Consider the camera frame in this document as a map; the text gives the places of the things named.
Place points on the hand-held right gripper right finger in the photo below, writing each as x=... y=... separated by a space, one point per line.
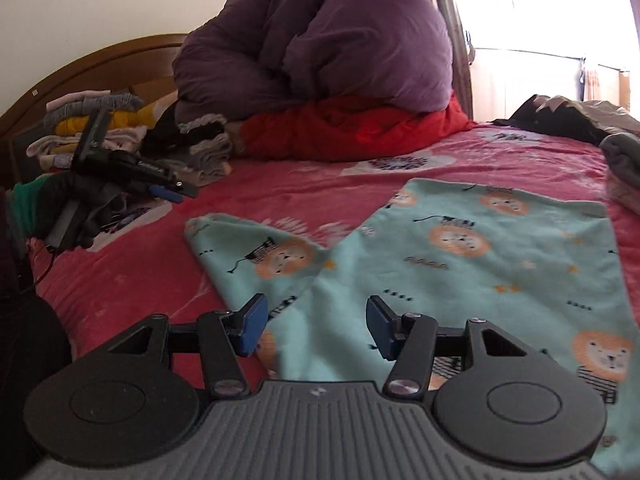
x=380 y=325

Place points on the black lace trimmed garment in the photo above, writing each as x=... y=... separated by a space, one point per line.
x=170 y=130

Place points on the purple quilt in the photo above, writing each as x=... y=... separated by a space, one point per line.
x=325 y=50

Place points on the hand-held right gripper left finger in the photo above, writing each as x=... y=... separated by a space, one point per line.
x=252 y=325

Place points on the pink floral blanket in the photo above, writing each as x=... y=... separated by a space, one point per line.
x=150 y=270

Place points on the person's dark clothing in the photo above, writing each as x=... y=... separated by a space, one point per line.
x=25 y=350

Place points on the pleated beige curtain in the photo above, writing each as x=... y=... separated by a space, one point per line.
x=457 y=35

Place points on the wooden headboard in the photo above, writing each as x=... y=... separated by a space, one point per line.
x=100 y=65

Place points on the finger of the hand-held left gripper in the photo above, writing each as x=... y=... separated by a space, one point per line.
x=165 y=194
x=185 y=187

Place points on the small folded grey garment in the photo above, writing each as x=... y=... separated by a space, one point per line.
x=210 y=160

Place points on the red quilt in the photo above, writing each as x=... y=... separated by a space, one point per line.
x=350 y=130

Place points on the beige garment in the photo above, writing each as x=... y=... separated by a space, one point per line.
x=615 y=115

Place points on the stack of folded clothes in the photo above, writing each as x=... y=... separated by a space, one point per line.
x=125 y=120

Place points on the white printed folded garment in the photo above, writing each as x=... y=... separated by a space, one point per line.
x=627 y=200

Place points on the teal lion print sweatshirt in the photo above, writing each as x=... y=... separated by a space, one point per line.
x=425 y=270

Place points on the person's left hand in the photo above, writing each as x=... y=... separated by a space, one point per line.
x=50 y=195

